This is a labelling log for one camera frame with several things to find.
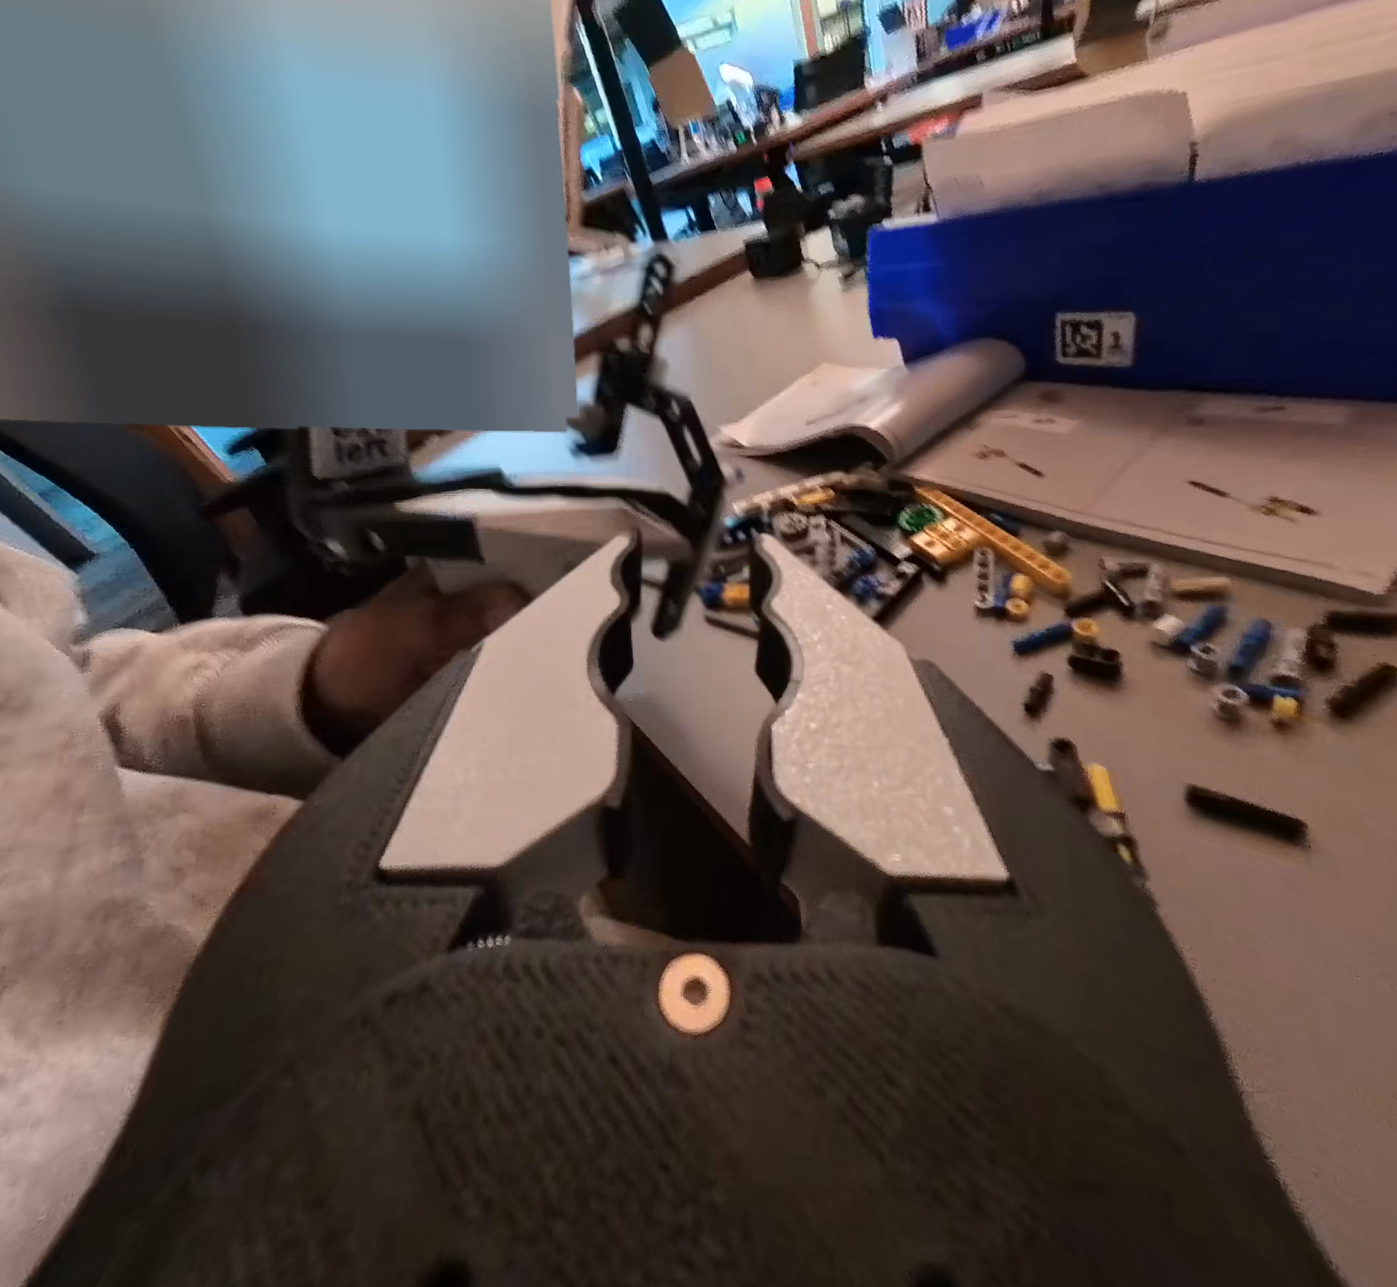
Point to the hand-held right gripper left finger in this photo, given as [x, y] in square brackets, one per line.
[513, 741]

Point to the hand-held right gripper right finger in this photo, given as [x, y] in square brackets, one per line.
[873, 752]

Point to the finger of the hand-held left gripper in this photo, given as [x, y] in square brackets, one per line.
[546, 525]

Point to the black lego assembly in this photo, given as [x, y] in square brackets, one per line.
[682, 457]

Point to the person's left forearm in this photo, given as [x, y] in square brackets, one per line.
[185, 686]

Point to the pile of loose lego pieces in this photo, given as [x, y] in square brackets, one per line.
[1091, 611]

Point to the person's left hand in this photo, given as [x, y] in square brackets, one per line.
[381, 654]

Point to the black office chair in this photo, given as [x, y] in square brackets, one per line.
[130, 511]

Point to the black desk gadget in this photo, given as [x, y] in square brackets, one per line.
[857, 228]
[774, 234]

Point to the open instruction booklet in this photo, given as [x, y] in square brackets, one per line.
[1146, 457]

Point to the black pillar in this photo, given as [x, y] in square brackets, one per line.
[605, 76]

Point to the long wooden desk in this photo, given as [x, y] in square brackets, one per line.
[873, 108]

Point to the blue plastic bin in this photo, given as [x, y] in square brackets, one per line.
[1200, 261]

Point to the small white cardboard box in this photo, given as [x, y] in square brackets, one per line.
[1047, 151]

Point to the large white cardboard box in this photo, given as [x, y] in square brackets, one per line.
[1287, 98]

